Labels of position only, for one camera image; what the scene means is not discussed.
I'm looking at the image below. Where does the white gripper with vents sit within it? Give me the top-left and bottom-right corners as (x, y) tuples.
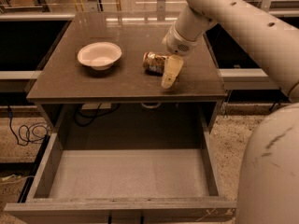
(162, 24), (198, 89)

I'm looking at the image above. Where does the crushed orange soda can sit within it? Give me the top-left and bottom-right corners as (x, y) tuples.
(143, 51), (168, 75)

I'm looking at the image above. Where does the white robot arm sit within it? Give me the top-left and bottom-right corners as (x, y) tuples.
(164, 0), (299, 224)

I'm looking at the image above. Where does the open grey top drawer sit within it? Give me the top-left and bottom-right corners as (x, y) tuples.
(3, 109), (237, 224)

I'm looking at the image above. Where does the grey cabinet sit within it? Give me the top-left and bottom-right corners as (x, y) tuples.
(27, 13), (226, 150)

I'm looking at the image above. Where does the white paper bowl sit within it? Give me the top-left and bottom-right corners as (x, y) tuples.
(77, 42), (122, 71)

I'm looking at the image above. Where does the white power strip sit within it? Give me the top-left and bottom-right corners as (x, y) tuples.
(81, 103), (112, 110)

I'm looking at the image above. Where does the black cable under cabinet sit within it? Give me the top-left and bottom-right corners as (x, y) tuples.
(73, 103), (121, 128)

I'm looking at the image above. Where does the blue cable on floor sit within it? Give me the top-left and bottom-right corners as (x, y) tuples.
(7, 105), (50, 147)

